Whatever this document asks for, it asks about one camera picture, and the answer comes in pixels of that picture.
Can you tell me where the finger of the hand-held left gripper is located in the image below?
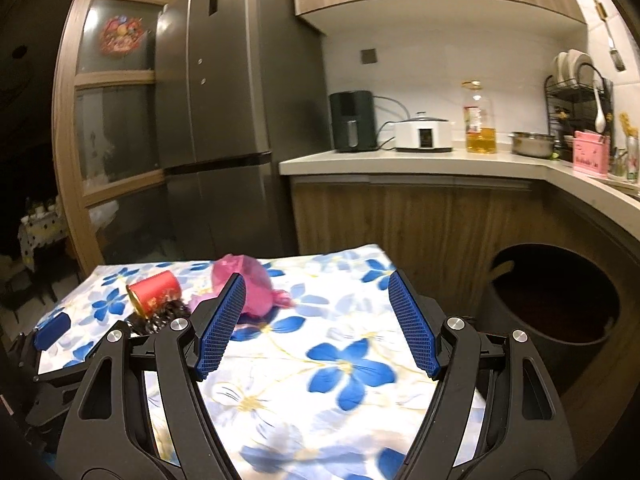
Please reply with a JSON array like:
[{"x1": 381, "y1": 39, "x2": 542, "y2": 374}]
[{"x1": 10, "y1": 311, "x2": 103, "y2": 423}]

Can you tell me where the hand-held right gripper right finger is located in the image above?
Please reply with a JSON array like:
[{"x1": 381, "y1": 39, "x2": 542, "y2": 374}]
[{"x1": 387, "y1": 269, "x2": 573, "y2": 480}]

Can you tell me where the white plastic bag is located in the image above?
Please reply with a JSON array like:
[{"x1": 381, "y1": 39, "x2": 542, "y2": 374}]
[{"x1": 89, "y1": 200, "x2": 121, "y2": 238}]

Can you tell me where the red can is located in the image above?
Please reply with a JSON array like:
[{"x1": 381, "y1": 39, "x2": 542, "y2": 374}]
[{"x1": 126, "y1": 270, "x2": 184, "y2": 319}]

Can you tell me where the pink plastic bag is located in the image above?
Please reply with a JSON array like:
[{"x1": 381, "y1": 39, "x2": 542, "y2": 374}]
[{"x1": 210, "y1": 254, "x2": 293, "y2": 318}]

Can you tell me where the hanging slotted spatula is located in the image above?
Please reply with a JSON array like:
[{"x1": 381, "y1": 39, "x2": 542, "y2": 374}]
[{"x1": 593, "y1": 0, "x2": 627, "y2": 72}]

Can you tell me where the table with dotted cloth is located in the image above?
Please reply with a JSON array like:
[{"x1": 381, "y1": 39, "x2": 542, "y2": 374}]
[{"x1": 17, "y1": 205, "x2": 68, "y2": 271}]

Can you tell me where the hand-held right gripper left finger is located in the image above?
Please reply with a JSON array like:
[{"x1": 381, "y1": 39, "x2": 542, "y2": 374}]
[{"x1": 57, "y1": 272, "x2": 248, "y2": 480}]

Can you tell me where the black dish rack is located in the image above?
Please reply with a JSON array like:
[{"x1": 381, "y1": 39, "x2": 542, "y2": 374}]
[{"x1": 544, "y1": 62, "x2": 615, "y2": 148}]

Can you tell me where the white electric cooker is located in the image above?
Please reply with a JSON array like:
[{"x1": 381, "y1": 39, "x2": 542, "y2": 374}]
[{"x1": 394, "y1": 111, "x2": 455, "y2": 153}]

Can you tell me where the black round trash bin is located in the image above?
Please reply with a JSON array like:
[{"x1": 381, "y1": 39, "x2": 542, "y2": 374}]
[{"x1": 480, "y1": 242, "x2": 623, "y2": 403}]

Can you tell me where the cooking oil bottle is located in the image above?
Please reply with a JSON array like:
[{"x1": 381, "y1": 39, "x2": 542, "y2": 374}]
[{"x1": 461, "y1": 79, "x2": 498, "y2": 155}]

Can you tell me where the black air fryer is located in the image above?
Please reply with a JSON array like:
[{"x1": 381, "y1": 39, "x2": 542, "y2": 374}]
[{"x1": 328, "y1": 90, "x2": 380, "y2": 153}]

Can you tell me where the grey refrigerator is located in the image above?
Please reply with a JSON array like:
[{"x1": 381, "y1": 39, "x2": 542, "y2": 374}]
[{"x1": 152, "y1": 0, "x2": 326, "y2": 261}]

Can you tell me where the steel bowl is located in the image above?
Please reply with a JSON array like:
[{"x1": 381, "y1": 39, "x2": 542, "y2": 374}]
[{"x1": 509, "y1": 131, "x2": 557, "y2": 158}]

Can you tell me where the pink utensil holder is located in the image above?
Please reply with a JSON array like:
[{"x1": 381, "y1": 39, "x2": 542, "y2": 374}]
[{"x1": 572, "y1": 130, "x2": 610, "y2": 177}]

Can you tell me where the wooden glass door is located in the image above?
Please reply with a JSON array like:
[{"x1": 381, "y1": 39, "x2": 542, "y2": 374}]
[{"x1": 50, "y1": 0, "x2": 196, "y2": 273}]

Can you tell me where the red door decoration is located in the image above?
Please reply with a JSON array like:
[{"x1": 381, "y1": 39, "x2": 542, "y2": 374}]
[{"x1": 100, "y1": 14, "x2": 149, "y2": 56}]

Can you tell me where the blue floral cloth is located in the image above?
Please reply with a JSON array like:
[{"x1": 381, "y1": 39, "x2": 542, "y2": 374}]
[{"x1": 35, "y1": 244, "x2": 488, "y2": 480}]

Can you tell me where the black patterned wrapper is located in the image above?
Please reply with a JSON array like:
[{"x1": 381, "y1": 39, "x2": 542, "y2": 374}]
[{"x1": 127, "y1": 297, "x2": 193, "y2": 336}]

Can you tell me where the grey power cable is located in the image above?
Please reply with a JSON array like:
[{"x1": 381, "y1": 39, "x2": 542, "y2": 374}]
[{"x1": 372, "y1": 94, "x2": 417, "y2": 152}]

